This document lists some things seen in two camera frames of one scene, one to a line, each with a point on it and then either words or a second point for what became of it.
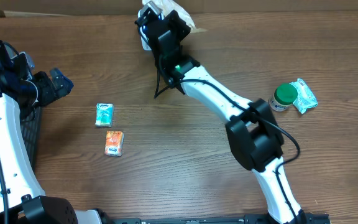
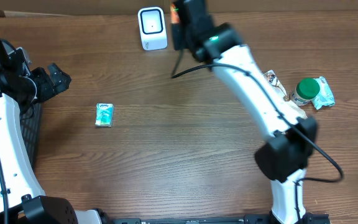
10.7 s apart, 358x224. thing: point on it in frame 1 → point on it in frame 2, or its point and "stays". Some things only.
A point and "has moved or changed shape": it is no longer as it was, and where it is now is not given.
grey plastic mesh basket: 32,128 stays
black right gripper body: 179,30 → 186,40
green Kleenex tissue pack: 104,115 stays
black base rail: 310,218 stays
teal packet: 305,99 → 324,96
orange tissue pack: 115,141 has moved or changed shape
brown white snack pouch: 164,7 → 270,76
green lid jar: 284,96 → 306,89
